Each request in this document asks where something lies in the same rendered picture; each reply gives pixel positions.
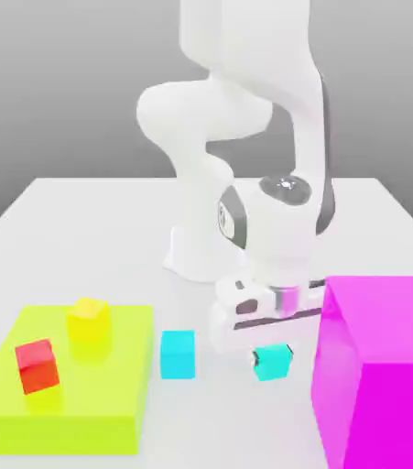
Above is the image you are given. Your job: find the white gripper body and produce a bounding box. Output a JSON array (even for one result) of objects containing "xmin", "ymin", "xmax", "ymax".
[{"xmin": 208, "ymin": 300, "xmax": 325, "ymax": 355}]

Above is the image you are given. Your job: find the small teal cube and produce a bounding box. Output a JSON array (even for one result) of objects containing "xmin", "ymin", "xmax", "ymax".
[{"xmin": 252, "ymin": 343, "xmax": 295, "ymax": 383}]

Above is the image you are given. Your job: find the small cyan cube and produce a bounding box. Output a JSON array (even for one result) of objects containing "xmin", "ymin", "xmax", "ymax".
[{"xmin": 159, "ymin": 329, "xmax": 197, "ymax": 381}]

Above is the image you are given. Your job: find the small yellow cube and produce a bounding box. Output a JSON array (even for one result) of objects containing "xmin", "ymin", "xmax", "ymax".
[{"xmin": 66, "ymin": 297, "xmax": 112, "ymax": 344}]

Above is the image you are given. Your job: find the small red cube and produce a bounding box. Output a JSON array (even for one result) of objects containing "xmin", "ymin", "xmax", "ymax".
[{"xmin": 14, "ymin": 338, "xmax": 61, "ymax": 396}]

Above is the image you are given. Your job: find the large magenta box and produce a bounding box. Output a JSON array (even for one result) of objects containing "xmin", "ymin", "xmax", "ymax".
[{"xmin": 310, "ymin": 275, "xmax": 413, "ymax": 469}]

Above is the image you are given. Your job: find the large lime green box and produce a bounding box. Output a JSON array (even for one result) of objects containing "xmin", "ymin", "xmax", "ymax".
[{"xmin": 0, "ymin": 304, "xmax": 155, "ymax": 456}]

